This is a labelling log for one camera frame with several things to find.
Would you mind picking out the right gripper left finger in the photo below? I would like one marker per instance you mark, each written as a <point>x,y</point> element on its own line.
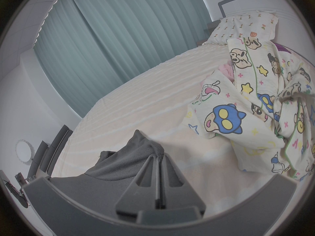
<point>137,193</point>

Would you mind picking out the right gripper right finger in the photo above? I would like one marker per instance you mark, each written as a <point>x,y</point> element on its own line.
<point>179,193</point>

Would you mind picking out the black garment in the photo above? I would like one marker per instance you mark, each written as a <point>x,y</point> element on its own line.
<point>128,161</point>

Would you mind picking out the bed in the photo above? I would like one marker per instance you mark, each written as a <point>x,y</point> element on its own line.
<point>152,102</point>

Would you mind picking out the white printed pyjamas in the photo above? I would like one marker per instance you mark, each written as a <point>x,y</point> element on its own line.
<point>246,112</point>

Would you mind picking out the pink garment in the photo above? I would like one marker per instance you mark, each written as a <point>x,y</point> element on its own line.
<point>227,70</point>

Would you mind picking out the blue-green curtain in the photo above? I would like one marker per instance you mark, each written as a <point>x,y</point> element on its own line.
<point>118,40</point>

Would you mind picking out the grey bedside table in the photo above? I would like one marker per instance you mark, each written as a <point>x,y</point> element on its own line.
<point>210,32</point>

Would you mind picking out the purple garment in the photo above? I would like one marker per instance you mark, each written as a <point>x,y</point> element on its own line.
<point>283,48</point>

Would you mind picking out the white printed pillow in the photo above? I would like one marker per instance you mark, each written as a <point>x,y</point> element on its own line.
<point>246,24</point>

